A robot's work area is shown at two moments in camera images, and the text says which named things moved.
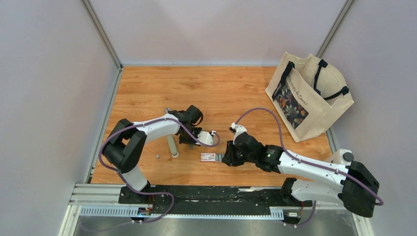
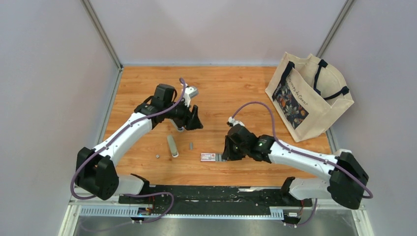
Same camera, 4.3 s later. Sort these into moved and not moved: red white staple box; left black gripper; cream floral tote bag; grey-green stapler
Moved: left black gripper
Not moved: red white staple box; grey-green stapler; cream floral tote bag
